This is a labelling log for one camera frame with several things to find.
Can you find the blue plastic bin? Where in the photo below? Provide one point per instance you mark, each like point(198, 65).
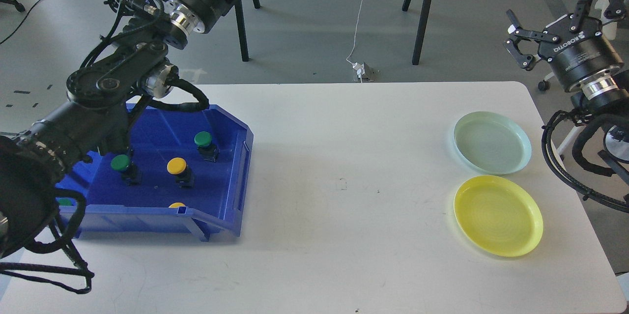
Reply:
point(213, 205)

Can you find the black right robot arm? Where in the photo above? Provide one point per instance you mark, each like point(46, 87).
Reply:
point(602, 146)

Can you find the white plug adapter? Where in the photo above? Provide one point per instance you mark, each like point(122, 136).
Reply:
point(363, 73)

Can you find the green button bin corner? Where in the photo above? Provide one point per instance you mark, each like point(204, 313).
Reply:
point(65, 202)

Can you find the light green plate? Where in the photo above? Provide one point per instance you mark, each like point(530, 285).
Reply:
point(491, 143)

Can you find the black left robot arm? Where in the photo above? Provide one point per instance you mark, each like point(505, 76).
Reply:
point(127, 72)

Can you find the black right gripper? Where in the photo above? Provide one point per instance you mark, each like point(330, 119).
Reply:
point(580, 55)

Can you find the black tripod leg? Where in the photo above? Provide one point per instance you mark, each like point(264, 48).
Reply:
point(244, 47)
point(422, 9)

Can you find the black tripod leg left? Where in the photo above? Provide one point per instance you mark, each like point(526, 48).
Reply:
point(244, 47)

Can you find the yellow plate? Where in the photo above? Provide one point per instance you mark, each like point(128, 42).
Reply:
point(498, 216)

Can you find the green push button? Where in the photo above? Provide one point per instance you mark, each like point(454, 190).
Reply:
point(128, 171)
point(206, 147)

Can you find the yellow push button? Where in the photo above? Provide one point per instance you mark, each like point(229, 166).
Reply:
point(179, 168)

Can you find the white office chair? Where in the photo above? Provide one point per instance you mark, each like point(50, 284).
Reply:
point(602, 93)

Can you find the black tripod leg right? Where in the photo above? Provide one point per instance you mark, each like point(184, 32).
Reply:
point(422, 9)

